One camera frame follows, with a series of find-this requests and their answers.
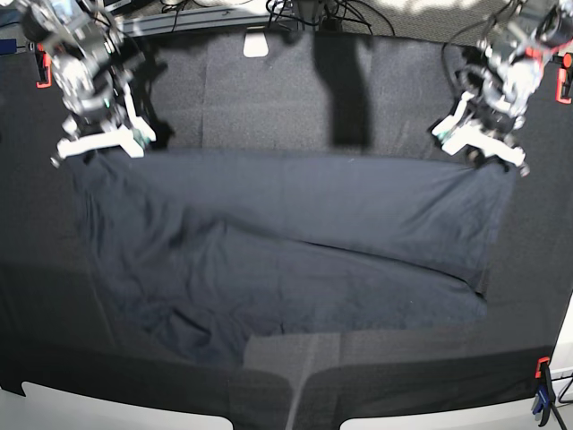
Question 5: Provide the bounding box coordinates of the dark navy t-shirt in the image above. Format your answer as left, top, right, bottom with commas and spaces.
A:
67, 150, 516, 367

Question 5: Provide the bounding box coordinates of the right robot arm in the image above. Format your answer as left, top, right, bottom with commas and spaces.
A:
13, 1, 154, 140

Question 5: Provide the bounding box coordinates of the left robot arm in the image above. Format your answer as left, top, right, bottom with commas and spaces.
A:
455, 1, 572, 134

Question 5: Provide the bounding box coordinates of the black felt table cover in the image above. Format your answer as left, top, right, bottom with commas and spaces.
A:
1, 32, 572, 429

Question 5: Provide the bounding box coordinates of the red clamp far left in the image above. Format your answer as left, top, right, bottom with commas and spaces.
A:
26, 41, 52, 89

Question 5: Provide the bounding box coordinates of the red clamp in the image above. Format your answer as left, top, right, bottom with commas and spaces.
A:
26, 41, 52, 89
555, 53, 572, 105

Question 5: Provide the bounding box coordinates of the red clamp far right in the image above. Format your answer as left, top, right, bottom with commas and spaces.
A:
555, 53, 572, 105

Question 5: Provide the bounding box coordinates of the blue clamp near right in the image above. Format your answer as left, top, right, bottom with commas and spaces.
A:
532, 357, 555, 427

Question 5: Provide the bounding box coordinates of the black cable bundle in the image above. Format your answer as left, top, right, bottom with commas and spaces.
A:
264, 0, 398, 36

